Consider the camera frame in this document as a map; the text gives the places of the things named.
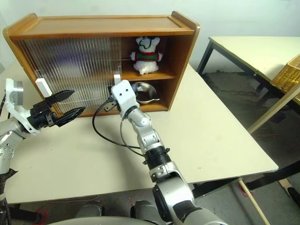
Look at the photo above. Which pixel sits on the black table leg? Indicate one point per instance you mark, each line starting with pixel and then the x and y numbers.
pixel 215 188
pixel 14 215
pixel 274 175

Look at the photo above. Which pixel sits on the silver metal bowl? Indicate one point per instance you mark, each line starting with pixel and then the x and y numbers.
pixel 147 90

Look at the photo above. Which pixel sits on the light wood plank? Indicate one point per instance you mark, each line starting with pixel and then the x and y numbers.
pixel 284 185

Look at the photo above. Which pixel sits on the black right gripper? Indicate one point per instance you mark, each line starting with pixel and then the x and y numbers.
pixel 109 108

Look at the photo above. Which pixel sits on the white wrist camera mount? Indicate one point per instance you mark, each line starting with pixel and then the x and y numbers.
pixel 14 93
pixel 123 93

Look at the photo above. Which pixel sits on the brown wooden cabinet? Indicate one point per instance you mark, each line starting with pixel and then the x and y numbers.
pixel 105 23

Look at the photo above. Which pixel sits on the beige table black legs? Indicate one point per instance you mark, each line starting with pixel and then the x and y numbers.
pixel 246 49

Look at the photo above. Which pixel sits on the yellow wicker basket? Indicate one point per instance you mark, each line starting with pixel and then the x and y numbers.
pixel 288 75

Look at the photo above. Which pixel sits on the light wooden beam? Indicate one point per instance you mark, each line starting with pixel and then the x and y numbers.
pixel 272 111

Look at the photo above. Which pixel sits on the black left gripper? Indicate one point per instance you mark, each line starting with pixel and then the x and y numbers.
pixel 41 117

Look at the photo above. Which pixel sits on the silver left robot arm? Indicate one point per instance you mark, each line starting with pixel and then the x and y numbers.
pixel 7 150

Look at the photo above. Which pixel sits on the ribbed clear sliding door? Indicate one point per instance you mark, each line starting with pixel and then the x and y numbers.
pixel 116 56
pixel 23 54

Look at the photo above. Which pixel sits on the black shoe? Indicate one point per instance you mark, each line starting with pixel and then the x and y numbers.
pixel 294 197

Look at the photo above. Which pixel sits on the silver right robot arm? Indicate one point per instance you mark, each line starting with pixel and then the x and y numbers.
pixel 145 133

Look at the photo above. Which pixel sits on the white plush bear toy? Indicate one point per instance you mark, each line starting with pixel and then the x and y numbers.
pixel 146 58

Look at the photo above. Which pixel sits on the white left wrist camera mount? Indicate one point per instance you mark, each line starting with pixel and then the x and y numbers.
pixel 14 93

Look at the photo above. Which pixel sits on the thin light wooden stick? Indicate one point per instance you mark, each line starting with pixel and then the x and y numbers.
pixel 254 204

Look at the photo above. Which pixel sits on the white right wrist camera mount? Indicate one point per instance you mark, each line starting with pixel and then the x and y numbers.
pixel 123 93

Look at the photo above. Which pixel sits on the grey rounded shape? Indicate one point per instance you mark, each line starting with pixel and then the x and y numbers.
pixel 89 211
pixel 145 211

